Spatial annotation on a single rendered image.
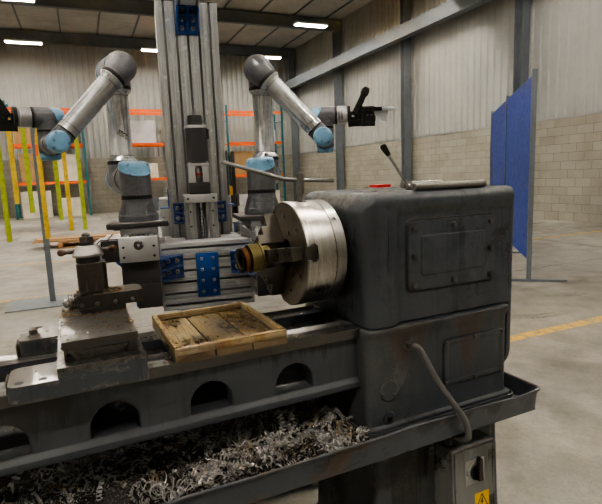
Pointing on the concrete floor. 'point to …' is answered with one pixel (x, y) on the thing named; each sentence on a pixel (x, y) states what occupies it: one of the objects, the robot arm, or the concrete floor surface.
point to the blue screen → (517, 163)
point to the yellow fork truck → (232, 183)
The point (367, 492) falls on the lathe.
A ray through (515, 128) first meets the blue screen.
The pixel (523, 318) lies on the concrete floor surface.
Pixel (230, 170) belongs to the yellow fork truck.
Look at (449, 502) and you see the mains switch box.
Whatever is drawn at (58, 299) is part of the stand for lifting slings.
